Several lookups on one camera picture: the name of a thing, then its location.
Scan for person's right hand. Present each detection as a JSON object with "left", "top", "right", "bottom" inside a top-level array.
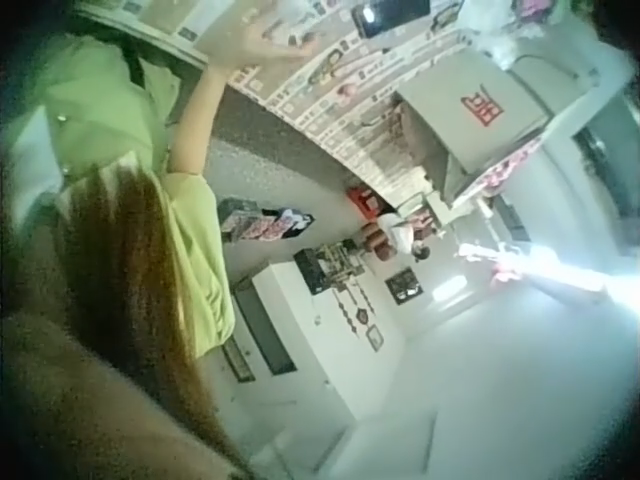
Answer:
[{"left": 212, "top": 19, "right": 324, "bottom": 77}]

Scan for counter with printed menu sheets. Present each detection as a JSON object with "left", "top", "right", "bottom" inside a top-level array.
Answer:
[{"left": 209, "top": 0, "right": 481, "bottom": 214}]

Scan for black tablet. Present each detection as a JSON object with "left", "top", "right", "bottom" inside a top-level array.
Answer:
[{"left": 351, "top": 0, "right": 432, "bottom": 40}]

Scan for red plastic crate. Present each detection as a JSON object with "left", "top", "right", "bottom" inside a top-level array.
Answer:
[{"left": 347, "top": 185, "right": 384, "bottom": 219}]

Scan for colourful packet display stand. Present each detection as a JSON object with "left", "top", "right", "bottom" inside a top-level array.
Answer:
[{"left": 217, "top": 197, "right": 316, "bottom": 245}]

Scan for grey box with red print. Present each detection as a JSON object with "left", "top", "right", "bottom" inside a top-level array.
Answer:
[{"left": 393, "top": 52, "right": 554, "bottom": 187}]

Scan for white plastic bag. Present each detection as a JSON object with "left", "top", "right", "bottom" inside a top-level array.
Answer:
[{"left": 459, "top": 0, "right": 534, "bottom": 66}]

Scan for brown round stools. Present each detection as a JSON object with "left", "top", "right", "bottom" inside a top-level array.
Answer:
[{"left": 360, "top": 222, "right": 396, "bottom": 262}]

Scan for black rack with goods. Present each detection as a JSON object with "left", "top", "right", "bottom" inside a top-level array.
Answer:
[{"left": 293, "top": 239, "right": 361, "bottom": 297}]

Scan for white cabinet with stickers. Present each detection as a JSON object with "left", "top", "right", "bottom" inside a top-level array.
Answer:
[{"left": 249, "top": 259, "right": 409, "bottom": 421}]

